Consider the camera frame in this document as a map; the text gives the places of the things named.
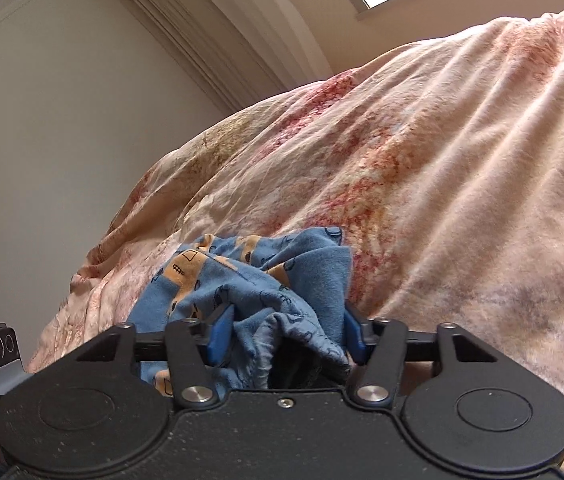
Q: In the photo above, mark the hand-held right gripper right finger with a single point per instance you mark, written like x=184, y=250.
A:
x=354, y=336

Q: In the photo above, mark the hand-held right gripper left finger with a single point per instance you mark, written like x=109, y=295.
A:
x=219, y=334

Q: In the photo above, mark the blue pants with orange print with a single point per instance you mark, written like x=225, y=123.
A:
x=282, y=280

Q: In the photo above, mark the pink floral blanket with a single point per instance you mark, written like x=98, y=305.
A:
x=437, y=185

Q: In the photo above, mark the beige pleated curtain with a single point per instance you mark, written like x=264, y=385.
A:
x=222, y=25

